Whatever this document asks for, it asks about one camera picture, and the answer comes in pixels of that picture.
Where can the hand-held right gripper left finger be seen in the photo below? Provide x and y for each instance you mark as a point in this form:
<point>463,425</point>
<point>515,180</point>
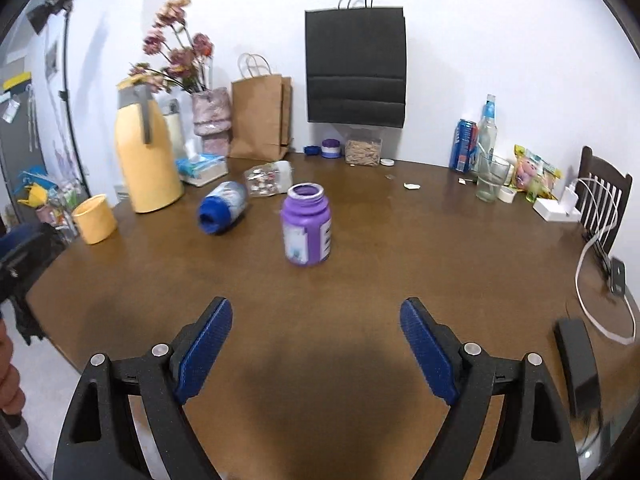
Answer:
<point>205,350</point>

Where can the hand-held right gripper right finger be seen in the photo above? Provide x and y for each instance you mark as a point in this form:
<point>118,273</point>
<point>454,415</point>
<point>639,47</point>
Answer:
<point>430,350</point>

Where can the blue-capped bottle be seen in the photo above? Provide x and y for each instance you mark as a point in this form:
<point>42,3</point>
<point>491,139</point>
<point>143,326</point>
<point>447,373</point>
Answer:
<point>225,205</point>

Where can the yellow cup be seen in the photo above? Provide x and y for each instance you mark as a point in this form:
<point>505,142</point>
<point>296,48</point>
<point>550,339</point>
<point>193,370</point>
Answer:
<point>95,222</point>

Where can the person's left hand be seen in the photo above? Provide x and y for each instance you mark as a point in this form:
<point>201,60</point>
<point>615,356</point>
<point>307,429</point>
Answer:
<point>7,375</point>

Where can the colourful toy clutter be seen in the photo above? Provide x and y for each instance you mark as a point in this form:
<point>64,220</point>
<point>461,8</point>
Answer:
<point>42,197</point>

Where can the grey refrigerator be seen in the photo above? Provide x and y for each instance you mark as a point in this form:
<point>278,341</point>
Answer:
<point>17,130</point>

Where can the black rectangular case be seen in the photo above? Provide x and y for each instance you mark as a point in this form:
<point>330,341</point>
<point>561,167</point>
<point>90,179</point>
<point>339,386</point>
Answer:
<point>577,365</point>

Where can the yellow thermos jug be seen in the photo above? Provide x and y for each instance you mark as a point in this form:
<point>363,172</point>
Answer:
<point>147,170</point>

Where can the purple plastic bottle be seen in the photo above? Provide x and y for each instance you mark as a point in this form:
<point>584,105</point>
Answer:
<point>306,225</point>

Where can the white tape roll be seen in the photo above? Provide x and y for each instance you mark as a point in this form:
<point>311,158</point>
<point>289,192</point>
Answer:
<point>508,194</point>

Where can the black light stand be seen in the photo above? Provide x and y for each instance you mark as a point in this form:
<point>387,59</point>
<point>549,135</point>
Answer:
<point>67,85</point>

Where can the clear bag of small items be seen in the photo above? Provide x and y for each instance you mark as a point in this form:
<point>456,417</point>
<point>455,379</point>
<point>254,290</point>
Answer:
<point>265,180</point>

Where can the clear drinking glass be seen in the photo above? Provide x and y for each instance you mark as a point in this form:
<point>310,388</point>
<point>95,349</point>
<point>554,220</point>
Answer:
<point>491,180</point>

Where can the blue tissue pack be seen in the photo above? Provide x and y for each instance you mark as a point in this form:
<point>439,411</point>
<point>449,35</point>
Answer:
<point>200,167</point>

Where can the white power strip with charger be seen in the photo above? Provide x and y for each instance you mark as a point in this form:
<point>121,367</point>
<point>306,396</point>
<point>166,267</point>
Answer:
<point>555,209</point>

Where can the white bottle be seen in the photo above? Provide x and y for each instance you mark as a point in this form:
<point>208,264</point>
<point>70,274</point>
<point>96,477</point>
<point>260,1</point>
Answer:
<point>173,122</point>

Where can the black phone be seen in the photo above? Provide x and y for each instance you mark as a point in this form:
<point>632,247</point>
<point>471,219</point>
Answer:
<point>618,275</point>

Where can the blue soda can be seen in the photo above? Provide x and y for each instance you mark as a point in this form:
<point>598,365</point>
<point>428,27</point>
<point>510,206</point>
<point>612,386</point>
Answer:
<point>464,145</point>

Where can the clear box of wooden sticks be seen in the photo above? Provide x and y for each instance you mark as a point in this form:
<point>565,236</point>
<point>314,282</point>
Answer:
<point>363,152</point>

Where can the colourful snack packet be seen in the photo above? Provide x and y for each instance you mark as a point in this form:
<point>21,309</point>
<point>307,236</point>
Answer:
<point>537,170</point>

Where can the small purple and white jar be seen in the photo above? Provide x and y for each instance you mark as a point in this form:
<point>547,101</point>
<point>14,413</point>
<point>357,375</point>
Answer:
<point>331,149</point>

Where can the blue lid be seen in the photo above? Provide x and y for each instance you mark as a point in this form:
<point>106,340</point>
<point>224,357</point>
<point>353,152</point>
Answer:
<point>312,150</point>

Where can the clear glass bottle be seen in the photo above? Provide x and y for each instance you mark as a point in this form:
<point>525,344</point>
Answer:
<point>488,130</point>

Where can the pink vase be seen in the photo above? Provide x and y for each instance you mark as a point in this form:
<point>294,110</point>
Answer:
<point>212,112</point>

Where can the brown paper bag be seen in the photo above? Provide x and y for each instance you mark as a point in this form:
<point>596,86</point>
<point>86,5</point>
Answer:
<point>257,115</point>

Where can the dark wooden chair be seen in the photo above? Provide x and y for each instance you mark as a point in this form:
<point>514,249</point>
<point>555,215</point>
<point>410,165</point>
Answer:
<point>600,170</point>

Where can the pink dried flower bouquet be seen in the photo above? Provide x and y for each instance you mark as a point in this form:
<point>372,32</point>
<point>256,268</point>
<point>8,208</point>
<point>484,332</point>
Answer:
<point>172,55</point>

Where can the black paper bag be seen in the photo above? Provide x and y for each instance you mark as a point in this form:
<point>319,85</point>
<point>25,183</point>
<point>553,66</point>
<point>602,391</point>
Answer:
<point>356,65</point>

